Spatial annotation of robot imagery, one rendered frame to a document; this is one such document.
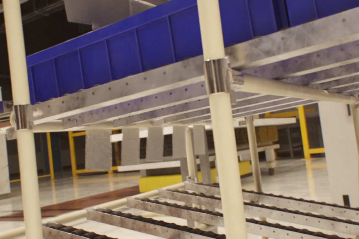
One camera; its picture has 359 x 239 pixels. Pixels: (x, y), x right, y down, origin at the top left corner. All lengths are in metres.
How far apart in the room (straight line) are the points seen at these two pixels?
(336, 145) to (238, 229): 1.90
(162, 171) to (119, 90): 4.53
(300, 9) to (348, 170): 1.83
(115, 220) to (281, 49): 0.81
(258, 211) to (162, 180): 3.71
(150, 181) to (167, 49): 4.48
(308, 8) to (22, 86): 0.50
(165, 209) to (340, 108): 1.34
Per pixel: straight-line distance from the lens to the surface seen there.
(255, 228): 1.23
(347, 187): 2.44
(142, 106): 0.91
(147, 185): 5.22
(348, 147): 2.42
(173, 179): 4.98
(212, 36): 0.56
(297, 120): 9.87
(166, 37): 0.77
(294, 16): 0.66
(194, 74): 0.62
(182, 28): 0.75
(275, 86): 0.74
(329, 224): 1.37
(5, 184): 8.53
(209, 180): 2.62
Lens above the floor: 0.62
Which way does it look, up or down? 3 degrees up
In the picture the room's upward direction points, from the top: 7 degrees counter-clockwise
